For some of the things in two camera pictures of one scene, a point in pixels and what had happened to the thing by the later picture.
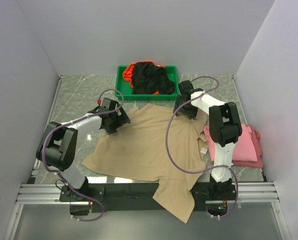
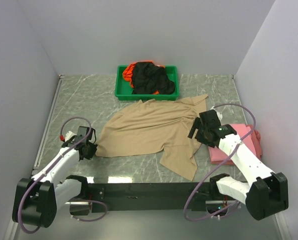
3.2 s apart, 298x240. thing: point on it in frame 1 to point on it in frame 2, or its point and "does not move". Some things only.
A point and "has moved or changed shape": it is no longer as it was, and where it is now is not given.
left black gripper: x=122 y=119 to x=92 y=151
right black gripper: x=192 y=113 to x=197 y=124
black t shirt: x=148 y=78 does not move
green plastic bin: x=123 y=91 does not move
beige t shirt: x=159 y=145 has moved or changed shape
